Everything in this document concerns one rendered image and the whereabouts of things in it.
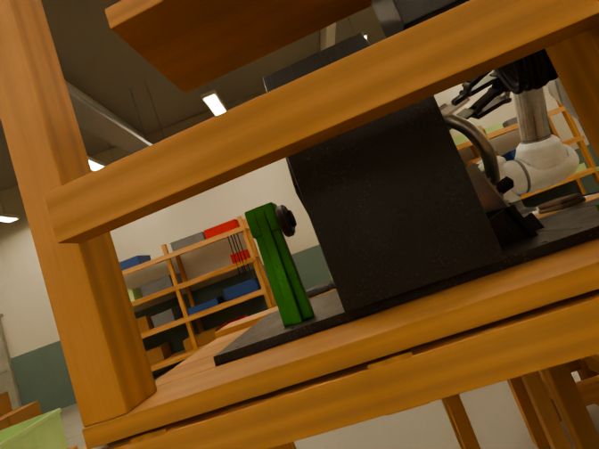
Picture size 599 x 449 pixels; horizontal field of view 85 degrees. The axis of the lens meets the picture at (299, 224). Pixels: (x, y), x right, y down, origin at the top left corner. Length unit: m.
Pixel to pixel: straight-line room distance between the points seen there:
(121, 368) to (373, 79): 0.63
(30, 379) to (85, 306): 8.18
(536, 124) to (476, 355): 1.23
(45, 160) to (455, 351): 0.77
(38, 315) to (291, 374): 8.15
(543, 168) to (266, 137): 1.33
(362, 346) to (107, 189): 0.47
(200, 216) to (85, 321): 6.20
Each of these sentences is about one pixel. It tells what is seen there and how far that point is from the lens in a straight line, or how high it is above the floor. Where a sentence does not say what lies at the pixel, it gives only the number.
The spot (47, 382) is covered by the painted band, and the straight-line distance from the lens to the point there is 8.67.
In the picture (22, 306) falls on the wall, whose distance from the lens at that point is 8.81.
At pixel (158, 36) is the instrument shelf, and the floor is 1.50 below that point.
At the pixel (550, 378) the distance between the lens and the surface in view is 1.65.
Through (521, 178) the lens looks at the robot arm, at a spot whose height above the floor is 1.03.
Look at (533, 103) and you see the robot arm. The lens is 1.64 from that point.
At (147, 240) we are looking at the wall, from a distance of 7.26.
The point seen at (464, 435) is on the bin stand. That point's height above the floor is 0.24.
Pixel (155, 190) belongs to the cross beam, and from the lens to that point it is 0.57.
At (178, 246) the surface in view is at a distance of 6.34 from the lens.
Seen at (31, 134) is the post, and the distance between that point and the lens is 0.82.
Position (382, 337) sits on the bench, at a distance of 0.53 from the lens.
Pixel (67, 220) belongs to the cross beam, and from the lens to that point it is 0.66.
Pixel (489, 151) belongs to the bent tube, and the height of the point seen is 1.10.
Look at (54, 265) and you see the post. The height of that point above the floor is 1.17.
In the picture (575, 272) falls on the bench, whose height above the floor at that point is 0.88.
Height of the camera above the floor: 1.02
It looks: 7 degrees up
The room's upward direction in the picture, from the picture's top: 20 degrees counter-clockwise
